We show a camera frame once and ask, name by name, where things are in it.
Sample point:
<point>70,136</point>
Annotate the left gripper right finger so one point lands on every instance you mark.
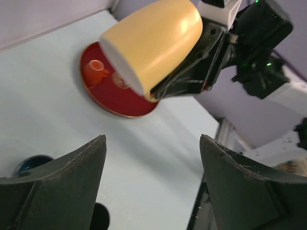
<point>247,195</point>

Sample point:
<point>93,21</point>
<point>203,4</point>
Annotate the small pink cup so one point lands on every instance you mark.
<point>94,71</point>

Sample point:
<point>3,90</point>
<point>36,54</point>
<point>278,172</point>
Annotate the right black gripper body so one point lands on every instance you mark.
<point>216,36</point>

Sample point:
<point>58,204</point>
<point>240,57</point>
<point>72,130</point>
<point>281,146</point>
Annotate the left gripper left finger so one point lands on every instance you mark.
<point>59,195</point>

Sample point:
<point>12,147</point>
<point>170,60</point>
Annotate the yellow mug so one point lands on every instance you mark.
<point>150,43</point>

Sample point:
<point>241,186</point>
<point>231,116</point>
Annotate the red round tray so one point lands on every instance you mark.
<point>112,93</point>

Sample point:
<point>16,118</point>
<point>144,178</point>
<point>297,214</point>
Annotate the right aluminium frame post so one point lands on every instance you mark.
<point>228,136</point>

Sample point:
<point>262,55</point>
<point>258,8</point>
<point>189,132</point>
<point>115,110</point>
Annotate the brown mug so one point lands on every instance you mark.
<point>100,218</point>

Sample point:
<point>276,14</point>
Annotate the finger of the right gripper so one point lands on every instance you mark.
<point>188,78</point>

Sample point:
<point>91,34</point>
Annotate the blue mug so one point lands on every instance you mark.
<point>32,162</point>

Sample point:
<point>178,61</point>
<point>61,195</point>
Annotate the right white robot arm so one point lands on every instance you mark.
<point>235,72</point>

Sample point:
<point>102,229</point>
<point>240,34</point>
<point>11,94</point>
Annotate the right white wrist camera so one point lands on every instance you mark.
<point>224,16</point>

